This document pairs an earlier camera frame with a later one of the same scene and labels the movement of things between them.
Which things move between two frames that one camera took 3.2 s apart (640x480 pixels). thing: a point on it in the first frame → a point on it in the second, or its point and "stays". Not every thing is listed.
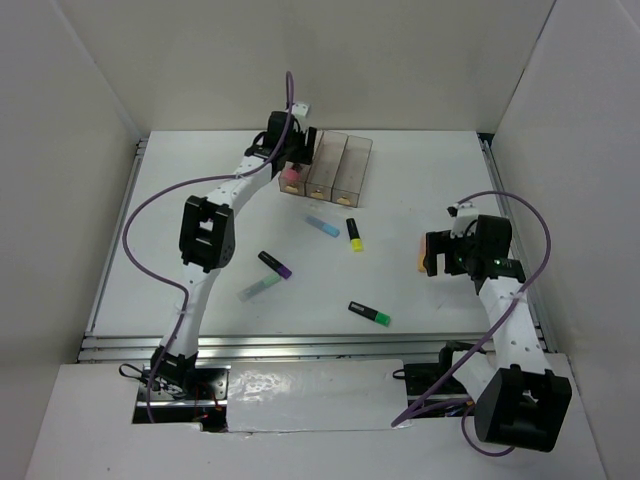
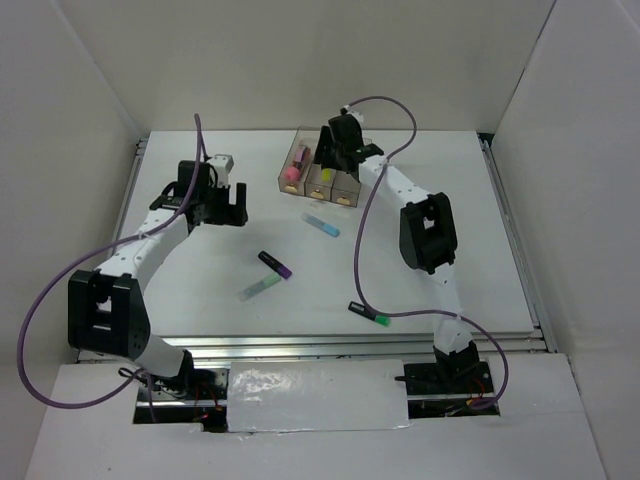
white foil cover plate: [315, 395] stays
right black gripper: [443, 242] → [326, 139]
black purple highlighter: [274, 264] stays
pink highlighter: [293, 173] stays
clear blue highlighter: [328, 229] stays
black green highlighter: [370, 314] stays
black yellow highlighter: [356, 240] → [326, 175]
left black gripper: [304, 153] → [231, 214]
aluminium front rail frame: [141, 348] stays
